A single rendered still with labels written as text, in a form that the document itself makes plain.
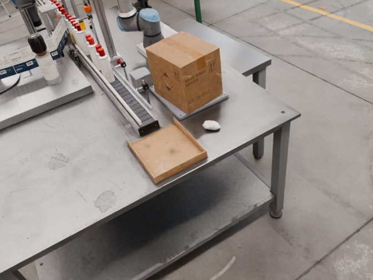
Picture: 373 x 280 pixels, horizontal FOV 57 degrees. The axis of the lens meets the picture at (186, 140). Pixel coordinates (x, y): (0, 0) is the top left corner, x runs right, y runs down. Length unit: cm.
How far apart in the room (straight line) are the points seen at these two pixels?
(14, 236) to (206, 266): 111
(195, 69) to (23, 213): 97
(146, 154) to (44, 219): 50
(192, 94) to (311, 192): 118
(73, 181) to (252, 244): 116
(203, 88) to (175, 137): 29
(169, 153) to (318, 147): 150
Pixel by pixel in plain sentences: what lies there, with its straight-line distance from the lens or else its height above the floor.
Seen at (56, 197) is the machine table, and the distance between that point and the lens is 159.
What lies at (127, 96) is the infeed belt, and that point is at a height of 88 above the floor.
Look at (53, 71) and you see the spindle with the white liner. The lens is 221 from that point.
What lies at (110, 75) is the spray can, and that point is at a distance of 205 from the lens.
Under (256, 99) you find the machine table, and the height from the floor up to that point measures 83.
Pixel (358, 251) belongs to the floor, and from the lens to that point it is 230.
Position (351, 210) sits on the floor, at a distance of 246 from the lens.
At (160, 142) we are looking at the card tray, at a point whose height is 83.
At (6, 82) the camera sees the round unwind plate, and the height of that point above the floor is 89.
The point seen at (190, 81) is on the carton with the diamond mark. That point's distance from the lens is 166.
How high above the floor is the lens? 192
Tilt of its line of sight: 42 degrees down
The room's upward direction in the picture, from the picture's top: 10 degrees counter-clockwise
